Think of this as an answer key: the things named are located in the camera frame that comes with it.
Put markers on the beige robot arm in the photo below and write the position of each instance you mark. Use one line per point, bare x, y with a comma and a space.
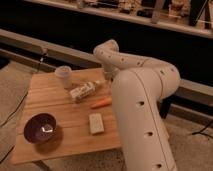
138, 84

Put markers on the orange carrot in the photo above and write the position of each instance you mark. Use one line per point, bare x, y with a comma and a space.
101, 103

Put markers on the plastic bottle with label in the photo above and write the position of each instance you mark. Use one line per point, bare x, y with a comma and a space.
84, 90

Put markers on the white rectangular sponge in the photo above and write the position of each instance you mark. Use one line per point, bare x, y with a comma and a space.
96, 123

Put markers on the translucent plastic cup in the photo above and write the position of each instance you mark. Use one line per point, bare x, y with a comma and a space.
63, 73

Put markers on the purple bowl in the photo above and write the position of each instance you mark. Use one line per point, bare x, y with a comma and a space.
40, 128

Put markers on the cluttered background shelf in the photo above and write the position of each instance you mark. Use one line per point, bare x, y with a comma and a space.
131, 11

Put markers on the long beige bench rail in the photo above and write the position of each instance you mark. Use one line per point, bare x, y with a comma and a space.
191, 71

